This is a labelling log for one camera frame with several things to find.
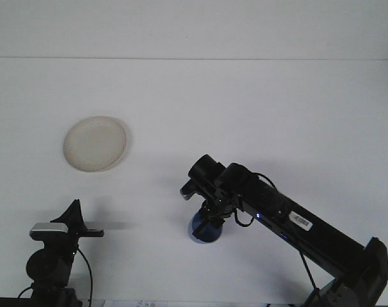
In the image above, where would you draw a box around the white paper with handwriting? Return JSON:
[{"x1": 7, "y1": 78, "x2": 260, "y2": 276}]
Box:
[{"x1": 102, "y1": 299, "x2": 169, "y2": 307}]

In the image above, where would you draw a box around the pale round plate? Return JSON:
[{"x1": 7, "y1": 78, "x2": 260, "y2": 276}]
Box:
[{"x1": 63, "y1": 115, "x2": 128, "y2": 173}]

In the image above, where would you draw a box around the pale blue cup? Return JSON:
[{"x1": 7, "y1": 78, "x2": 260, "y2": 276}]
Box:
[{"x1": 187, "y1": 207, "x2": 224, "y2": 246}]

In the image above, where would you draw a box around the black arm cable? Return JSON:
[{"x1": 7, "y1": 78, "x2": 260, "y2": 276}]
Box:
[
  {"x1": 232, "y1": 172, "x2": 319, "y2": 306},
  {"x1": 74, "y1": 248, "x2": 94, "y2": 303}
]

